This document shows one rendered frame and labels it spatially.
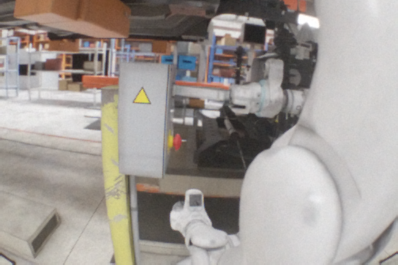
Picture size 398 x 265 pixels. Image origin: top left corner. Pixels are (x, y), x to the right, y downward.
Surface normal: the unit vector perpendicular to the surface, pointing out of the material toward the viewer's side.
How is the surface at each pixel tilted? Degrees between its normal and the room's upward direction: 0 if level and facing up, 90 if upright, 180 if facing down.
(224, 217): 90
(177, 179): 90
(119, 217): 90
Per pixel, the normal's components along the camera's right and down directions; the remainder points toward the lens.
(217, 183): 0.02, 0.22
